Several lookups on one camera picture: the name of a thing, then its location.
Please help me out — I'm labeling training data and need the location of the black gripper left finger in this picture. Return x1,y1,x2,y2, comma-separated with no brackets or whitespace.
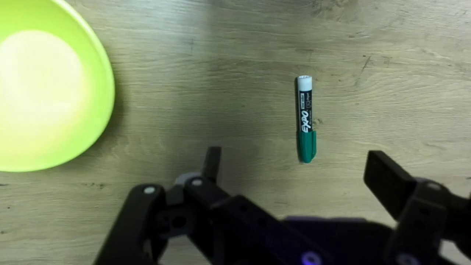
93,146,277,265

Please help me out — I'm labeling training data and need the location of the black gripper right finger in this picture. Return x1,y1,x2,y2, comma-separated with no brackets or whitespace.
363,149,471,265

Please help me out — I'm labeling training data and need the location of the green dry erase marker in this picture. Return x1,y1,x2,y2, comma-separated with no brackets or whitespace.
295,74,318,165

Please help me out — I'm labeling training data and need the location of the lime green plastic bowl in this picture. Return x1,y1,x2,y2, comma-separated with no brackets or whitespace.
0,0,117,174

